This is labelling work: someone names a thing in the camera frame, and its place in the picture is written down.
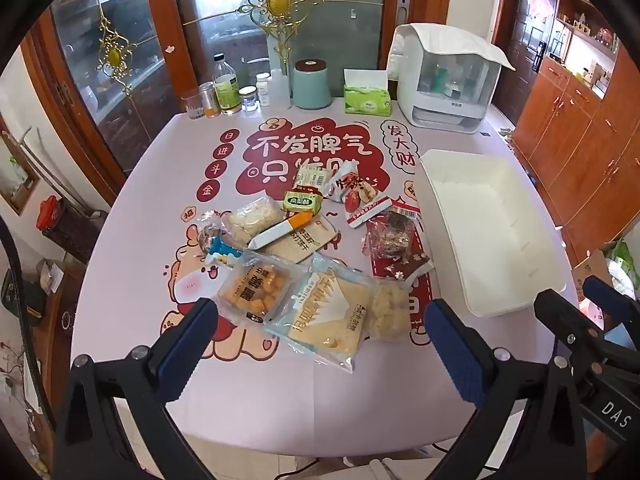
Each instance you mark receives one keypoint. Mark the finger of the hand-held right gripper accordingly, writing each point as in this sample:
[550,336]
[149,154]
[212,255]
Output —
[562,315]
[607,291]

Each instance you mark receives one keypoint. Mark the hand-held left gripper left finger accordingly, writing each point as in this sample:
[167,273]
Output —
[185,347]

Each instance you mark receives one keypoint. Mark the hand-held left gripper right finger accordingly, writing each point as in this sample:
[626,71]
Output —
[457,352]

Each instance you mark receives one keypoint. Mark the fried golden snack packet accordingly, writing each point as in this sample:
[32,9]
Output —
[255,292]

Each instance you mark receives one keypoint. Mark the blue snack packet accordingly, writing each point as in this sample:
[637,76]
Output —
[220,251]

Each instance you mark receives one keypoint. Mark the white plastic bin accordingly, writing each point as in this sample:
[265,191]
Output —
[475,220]

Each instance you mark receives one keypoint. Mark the large toast bread packet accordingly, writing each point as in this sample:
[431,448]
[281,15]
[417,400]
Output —
[325,320]

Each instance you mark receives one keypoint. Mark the clear white cracker packet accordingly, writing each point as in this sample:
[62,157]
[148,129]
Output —
[250,219]

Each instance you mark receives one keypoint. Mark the orange white stick packet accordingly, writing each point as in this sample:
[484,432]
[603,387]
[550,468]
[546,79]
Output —
[277,232]

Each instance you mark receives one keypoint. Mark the brown snack packet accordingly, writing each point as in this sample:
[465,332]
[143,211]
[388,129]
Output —
[306,247]

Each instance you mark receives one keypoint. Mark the red white date packet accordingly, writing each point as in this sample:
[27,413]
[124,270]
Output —
[362,208]

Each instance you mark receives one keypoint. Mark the small green snack packet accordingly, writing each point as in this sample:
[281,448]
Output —
[302,202]

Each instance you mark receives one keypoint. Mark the red white brushstroke packet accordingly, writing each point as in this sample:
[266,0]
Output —
[345,185]

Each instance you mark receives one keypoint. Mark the cardboard box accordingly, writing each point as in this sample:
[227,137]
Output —
[592,267]

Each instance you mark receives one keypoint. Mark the green plastic bag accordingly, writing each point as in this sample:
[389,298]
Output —
[624,260]

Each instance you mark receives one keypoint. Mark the clear rice cake packet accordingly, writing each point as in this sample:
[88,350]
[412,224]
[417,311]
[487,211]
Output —
[390,312]

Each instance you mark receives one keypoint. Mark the small clear candy wrapper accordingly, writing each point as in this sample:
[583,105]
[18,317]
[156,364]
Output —
[207,235]

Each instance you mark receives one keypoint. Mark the red bag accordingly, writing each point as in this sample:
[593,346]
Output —
[47,211]

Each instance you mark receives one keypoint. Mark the white yellow snack packet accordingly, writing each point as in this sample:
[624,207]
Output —
[311,178]

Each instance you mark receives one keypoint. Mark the clear measuring cup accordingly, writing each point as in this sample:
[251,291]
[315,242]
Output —
[192,106]

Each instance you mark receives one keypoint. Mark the glass jar with orange contents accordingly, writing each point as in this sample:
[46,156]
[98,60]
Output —
[209,101]

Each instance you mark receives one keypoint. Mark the small jar with white lid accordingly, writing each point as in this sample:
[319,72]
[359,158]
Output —
[248,101]

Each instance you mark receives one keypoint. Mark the glass bottle with green label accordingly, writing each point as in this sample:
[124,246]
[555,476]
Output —
[226,89]

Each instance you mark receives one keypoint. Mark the white countertop storage cabinet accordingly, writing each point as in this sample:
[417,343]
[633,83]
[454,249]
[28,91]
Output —
[445,80]

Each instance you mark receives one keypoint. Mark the white pill bottle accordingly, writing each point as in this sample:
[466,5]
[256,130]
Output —
[262,90]

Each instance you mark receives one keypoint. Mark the dark wooden door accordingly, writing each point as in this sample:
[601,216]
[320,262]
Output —
[525,35]

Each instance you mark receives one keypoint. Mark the green tissue box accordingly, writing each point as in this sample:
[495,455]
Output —
[366,99]

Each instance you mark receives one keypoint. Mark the white squeeze bottle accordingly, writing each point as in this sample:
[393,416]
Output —
[279,89]

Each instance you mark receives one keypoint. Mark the teal canister with brown lid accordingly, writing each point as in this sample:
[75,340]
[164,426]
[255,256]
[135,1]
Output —
[311,85]

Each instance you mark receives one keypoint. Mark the glass door with gold ornaments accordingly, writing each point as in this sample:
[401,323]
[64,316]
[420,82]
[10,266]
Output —
[140,45]

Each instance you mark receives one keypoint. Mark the wooden wall cabinets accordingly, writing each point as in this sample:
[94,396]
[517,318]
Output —
[575,135]

